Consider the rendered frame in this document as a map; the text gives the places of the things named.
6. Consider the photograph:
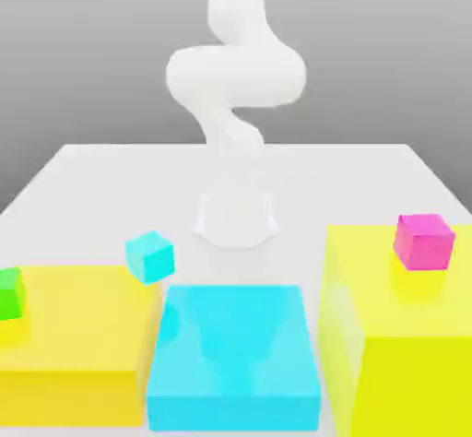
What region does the small green cube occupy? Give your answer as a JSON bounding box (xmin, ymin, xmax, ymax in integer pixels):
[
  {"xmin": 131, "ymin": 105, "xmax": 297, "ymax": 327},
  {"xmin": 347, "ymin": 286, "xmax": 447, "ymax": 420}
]
[{"xmin": 0, "ymin": 266, "xmax": 27, "ymax": 322}]

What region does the small cyan cube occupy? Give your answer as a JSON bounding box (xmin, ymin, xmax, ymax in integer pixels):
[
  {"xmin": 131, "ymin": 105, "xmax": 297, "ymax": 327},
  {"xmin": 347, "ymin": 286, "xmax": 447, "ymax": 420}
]
[{"xmin": 124, "ymin": 230, "xmax": 176, "ymax": 286}]

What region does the large lemon-yellow box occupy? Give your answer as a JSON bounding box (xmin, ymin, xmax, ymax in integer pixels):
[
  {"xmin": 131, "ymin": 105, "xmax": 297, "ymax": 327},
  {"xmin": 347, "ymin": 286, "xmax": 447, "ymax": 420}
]
[{"xmin": 317, "ymin": 223, "xmax": 472, "ymax": 437}]

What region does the large cyan box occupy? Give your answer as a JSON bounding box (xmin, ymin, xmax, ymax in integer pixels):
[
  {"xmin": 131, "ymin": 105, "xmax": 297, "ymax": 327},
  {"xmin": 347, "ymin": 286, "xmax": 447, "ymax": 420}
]
[{"xmin": 146, "ymin": 284, "xmax": 322, "ymax": 433}]

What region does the small pink cube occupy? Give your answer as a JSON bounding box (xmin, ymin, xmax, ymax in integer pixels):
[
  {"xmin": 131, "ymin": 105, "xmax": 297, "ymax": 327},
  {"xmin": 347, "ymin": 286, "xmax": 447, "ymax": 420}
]
[{"xmin": 392, "ymin": 213, "xmax": 457, "ymax": 272}]

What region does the large orange-yellow box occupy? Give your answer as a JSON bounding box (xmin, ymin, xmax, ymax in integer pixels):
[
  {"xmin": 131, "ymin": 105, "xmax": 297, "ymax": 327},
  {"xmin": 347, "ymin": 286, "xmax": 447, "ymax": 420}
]
[{"xmin": 0, "ymin": 264, "xmax": 163, "ymax": 428}]

